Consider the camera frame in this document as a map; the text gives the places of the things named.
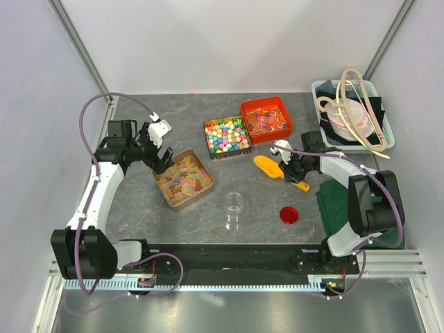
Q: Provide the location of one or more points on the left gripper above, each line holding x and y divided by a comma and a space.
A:
154, 162

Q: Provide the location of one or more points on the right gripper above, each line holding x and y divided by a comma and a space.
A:
289, 173

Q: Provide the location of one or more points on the yellow plastic scoop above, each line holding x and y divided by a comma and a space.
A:
272, 170

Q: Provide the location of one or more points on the brown tin of popsicle candies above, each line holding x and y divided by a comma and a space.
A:
185, 182

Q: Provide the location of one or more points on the red jar lid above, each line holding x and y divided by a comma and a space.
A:
289, 215

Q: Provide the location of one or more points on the clear glass jar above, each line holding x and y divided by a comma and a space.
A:
234, 204

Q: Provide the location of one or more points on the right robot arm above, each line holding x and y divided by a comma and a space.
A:
374, 207

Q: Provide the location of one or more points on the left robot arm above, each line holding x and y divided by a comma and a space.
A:
82, 249

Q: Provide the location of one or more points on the orange box of candies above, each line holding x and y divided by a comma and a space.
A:
266, 119

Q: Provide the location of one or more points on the tin of colourful star candies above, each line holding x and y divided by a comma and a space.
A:
227, 137

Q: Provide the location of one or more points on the green cloth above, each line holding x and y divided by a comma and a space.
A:
332, 199

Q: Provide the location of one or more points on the white laundry basket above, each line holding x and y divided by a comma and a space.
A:
333, 140

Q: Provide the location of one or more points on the beige clothes hanger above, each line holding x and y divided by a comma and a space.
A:
354, 120

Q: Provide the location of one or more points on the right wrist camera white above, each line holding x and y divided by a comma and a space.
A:
283, 148

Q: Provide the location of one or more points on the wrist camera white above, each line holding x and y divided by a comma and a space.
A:
283, 148
157, 131

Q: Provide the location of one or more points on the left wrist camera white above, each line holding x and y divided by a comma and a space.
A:
157, 131

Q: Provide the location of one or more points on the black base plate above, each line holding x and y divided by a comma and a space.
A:
240, 263

